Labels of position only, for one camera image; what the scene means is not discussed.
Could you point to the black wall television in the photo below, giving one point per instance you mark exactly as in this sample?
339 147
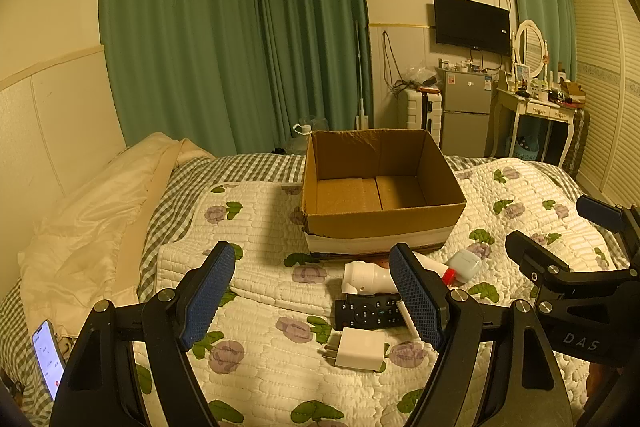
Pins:
470 24

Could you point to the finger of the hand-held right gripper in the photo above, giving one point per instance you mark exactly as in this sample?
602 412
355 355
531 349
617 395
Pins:
532 254
597 208

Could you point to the brown cardboard box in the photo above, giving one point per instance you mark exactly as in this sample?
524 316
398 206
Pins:
350 222

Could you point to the floral quilt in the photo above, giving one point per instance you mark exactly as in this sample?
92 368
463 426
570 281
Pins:
280 372

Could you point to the small photo frame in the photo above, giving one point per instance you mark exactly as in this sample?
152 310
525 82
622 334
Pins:
522 73

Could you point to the clear plastic bag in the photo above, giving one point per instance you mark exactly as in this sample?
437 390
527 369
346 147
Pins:
420 76

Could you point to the black remote control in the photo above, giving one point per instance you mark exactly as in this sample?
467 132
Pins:
365 312

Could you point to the smartphone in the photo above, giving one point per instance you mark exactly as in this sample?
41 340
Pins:
47 357

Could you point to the white bottle with red cap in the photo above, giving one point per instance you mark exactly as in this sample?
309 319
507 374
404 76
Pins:
367 277

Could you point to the light blue earbuds case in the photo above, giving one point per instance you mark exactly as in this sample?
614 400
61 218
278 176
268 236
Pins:
465 264

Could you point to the white charger plug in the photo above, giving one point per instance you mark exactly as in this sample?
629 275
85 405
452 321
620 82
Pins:
357 349

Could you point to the white suitcase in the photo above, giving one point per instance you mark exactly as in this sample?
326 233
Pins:
415 112

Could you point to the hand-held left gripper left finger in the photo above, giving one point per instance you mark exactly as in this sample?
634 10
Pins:
210 297

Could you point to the white dressing table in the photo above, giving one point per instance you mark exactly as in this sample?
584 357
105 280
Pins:
537 107

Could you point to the cream pillow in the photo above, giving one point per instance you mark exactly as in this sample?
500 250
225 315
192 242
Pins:
100 217

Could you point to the silver fridge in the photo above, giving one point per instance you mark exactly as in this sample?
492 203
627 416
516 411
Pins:
467 107

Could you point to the clear water jug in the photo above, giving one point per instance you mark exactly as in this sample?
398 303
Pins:
305 134

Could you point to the white oval mirror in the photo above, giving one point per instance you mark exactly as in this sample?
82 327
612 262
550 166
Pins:
530 47

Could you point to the white louvred wardrobe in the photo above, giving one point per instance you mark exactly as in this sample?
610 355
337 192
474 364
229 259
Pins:
610 82

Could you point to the brown suitcase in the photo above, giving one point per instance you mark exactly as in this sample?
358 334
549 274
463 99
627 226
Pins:
577 142

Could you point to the blue basket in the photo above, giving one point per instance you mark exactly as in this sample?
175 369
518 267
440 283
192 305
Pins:
525 152

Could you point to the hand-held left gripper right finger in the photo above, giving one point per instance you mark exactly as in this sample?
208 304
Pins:
415 297

